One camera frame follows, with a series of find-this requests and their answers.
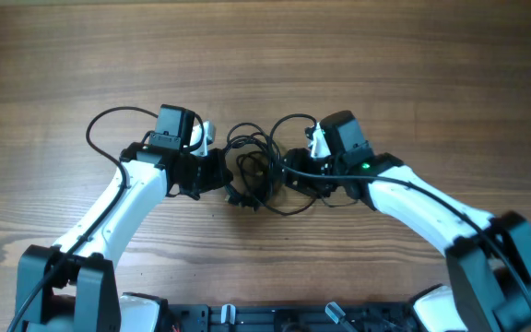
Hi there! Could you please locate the black usb cable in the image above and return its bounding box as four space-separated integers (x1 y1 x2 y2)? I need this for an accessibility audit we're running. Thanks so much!
221 121 285 213

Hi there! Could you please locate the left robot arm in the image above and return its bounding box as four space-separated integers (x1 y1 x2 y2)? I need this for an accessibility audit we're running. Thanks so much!
8 104 232 331

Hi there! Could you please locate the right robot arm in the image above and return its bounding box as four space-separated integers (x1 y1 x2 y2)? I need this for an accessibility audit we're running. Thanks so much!
274 111 531 331

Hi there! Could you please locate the left camera black cable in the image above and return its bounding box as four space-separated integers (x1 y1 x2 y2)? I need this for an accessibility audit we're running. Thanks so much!
6 105 160 332

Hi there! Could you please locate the camera black cable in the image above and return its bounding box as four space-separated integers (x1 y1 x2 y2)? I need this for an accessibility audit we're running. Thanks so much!
268 113 531 332
6 105 160 332

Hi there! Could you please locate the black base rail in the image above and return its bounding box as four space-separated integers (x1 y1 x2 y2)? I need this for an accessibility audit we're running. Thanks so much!
157 302 422 332

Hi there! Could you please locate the right camera black cable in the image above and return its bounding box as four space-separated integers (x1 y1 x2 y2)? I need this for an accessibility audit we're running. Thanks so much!
268 113 531 332

